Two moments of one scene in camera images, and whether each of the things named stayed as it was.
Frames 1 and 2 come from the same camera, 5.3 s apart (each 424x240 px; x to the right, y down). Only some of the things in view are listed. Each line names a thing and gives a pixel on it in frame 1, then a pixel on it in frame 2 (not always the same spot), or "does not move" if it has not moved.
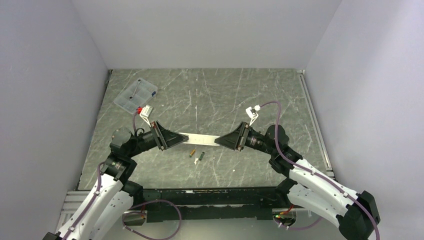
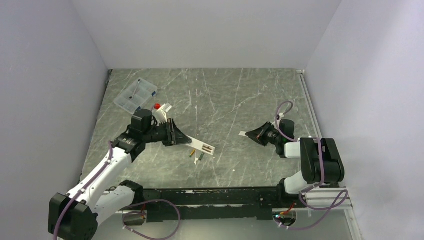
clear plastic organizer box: [136, 95] does not move
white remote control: [201, 139] -> [201, 146]
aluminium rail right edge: [305, 86] does not move
